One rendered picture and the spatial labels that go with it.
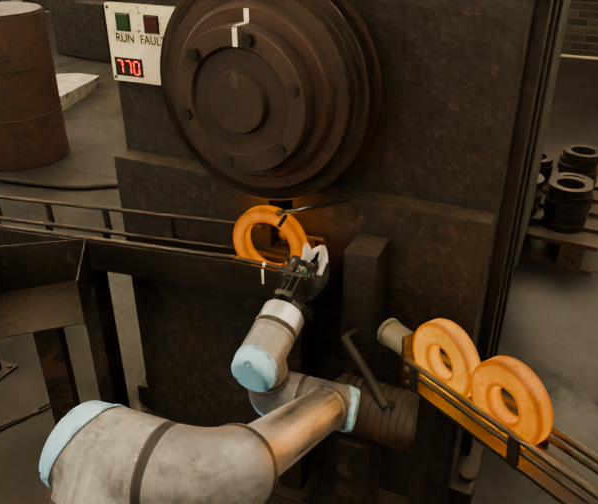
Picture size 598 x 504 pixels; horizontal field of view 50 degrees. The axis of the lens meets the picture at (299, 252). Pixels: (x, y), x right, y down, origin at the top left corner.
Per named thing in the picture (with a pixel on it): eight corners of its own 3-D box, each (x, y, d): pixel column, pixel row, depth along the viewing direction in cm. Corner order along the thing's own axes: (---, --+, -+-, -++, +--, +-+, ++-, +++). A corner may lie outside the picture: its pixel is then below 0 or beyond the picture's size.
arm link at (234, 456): (245, 463, 69) (368, 380, 134) (145, 432, 73) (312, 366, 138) (225, 569, 69) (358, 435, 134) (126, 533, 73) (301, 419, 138)
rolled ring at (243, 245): (303, 217, 141) (309, 211, 144) (230, 202, 148) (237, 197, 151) (303, 289, 150) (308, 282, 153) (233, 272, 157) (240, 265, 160)
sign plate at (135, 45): (119, 77, 161) (108, 1, 153) (209, 89, 152) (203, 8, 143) (113, 80, 160) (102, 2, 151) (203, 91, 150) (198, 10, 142)
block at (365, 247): (354, 315, 158) (359, 228, 146) (386, 323, 155) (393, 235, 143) (339, 340, 149) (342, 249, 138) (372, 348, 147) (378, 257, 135)
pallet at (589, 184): (337, 222, 328) (339, 139, 306) (389, 168, 391) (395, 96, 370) (591, 276, 282) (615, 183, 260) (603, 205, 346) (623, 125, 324)
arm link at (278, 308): (299, 347, 132) (257, 336, 136) (308, 329, 135) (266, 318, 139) (293, 320, 126) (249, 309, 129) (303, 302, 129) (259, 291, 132)
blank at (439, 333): (425, 304, 124) (412, 309, 123) (485, 339, 112) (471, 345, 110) (423, 372, 130) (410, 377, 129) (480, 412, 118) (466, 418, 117)
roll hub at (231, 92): (194, 153, 139) (182, 16, 125) (314, 174, 129) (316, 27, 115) (179, 162, 134) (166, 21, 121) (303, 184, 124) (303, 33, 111)
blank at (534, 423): (485, 339, 112) (470, 345, 110) (559, 382, 100) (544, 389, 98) (480, 412, 118) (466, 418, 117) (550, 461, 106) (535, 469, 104)
